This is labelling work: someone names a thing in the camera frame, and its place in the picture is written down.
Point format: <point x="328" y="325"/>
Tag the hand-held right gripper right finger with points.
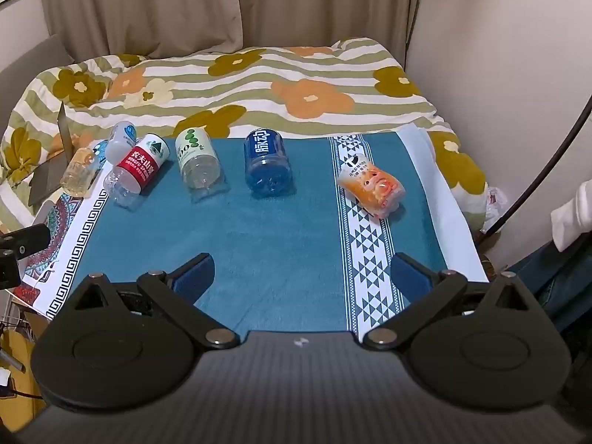
<point x="409" y="279"/>

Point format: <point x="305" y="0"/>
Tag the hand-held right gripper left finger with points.
<point x="194" y="278"/>

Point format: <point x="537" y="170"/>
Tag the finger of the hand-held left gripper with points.
<point x="25" y="237"/>

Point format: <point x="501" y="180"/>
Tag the clear yellowish plastic cup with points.
<point x="79" y="171"/>

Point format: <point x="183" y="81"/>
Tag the orange label plastic cup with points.
<point x="372" y="189"/>

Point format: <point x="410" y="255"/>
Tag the blue white patterned cup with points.
<point x="101" y="151"/>

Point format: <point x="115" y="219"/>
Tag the green dotted label plastic cup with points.
<point x="198" y="159"/>

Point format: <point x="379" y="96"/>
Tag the red label plastic cup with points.
<point x="136" y="166"/>

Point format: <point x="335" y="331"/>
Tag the blue label plastic cup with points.
<point x="267" y="162"/>

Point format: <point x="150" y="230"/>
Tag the mandala patterned cloth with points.
<point x="51" y="222"/>

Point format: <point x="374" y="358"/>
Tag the grey laptop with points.
<point x="48" y="178"/>

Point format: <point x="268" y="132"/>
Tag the teal patterned cloth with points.
<point x="277" y="231"/>

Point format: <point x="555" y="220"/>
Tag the white plastic bag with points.
<point x="496" y="206"/>

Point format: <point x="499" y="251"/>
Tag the small white plastic bottle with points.
<point x="120" y="141"/>

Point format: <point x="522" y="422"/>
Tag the blue jeans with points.
<point x="559" y="277"/>

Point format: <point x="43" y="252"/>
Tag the white cloth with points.
<point x="573" y="217"/>

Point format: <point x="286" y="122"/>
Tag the floral striped blanket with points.
<point x="300" y="97"/>

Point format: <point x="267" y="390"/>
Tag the beige curtain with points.
<point x="185" y="4"/>

